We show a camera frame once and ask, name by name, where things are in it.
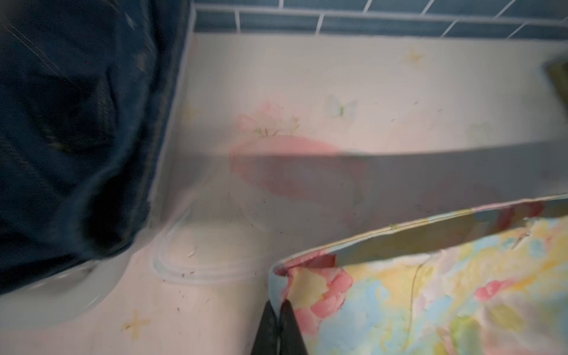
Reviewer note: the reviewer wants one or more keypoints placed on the floral pastel skirt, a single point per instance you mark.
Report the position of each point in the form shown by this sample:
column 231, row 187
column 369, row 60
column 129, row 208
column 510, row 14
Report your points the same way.
column 488, row 280

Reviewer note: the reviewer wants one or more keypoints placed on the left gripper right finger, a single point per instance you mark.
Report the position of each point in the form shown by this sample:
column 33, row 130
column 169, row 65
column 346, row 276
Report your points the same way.
column 291, row 340

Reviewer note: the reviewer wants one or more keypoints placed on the olive green skirt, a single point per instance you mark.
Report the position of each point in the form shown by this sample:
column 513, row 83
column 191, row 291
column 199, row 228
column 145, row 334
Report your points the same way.
column 556, row 72

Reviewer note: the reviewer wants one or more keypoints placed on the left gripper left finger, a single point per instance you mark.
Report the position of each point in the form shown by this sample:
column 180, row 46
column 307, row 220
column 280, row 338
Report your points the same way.
column 266, row 341

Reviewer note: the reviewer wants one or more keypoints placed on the blue denim skirt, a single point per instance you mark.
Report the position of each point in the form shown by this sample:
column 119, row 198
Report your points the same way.
column 75, row 133

